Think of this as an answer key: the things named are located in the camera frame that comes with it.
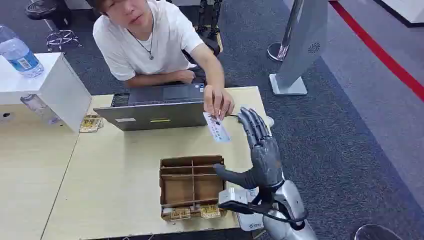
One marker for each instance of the person's right hand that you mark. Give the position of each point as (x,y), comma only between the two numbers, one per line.
(186,76)

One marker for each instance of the person's left hand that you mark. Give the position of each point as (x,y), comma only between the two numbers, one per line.
(217,99)

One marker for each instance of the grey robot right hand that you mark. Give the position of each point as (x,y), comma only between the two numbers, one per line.
(265,159)

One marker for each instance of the white printed card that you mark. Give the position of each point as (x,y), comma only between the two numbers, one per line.
(217,127)

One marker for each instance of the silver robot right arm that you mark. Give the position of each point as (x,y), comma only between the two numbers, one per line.
(291,205)

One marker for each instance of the grey laptop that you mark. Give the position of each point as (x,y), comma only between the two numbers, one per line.
(155,112)

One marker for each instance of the person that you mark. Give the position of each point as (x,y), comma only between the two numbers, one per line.
(145,43)

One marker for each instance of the chrome stanchion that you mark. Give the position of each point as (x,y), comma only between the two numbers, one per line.
(280,49)

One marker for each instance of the wooden card box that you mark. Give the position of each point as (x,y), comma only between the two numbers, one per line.
(190,188)

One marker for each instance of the yellow card stack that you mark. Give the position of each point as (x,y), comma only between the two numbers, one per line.
(90,123)

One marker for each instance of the chrome chair base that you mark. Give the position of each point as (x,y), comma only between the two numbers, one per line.
(62,38)

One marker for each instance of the round dark bin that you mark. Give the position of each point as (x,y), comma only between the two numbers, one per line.
(377,233)

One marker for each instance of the white box shelf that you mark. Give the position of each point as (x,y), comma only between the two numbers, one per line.
(49,86)

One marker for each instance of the black stool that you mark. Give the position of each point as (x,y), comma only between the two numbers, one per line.
(44,9)

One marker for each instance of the clear plastic water bottle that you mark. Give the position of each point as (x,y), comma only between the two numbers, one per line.
(18,53)

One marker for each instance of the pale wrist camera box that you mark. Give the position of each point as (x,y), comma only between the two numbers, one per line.
(232,196)

